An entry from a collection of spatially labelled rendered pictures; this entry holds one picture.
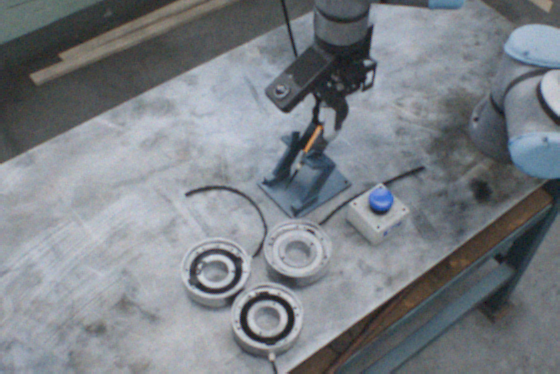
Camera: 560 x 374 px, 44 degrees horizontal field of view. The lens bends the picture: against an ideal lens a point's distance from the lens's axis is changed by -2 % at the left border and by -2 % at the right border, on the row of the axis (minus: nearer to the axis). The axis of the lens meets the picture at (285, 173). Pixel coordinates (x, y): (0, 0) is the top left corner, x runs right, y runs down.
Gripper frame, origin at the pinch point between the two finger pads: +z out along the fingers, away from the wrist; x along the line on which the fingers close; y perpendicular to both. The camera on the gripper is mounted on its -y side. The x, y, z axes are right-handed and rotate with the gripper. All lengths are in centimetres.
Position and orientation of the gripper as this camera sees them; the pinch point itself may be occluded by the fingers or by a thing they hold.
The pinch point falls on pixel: (319, 131)
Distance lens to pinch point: 113.5
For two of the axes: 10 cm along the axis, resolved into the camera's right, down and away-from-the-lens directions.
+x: -6.3, -6.2, 4.7
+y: 7.8, -4.8, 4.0
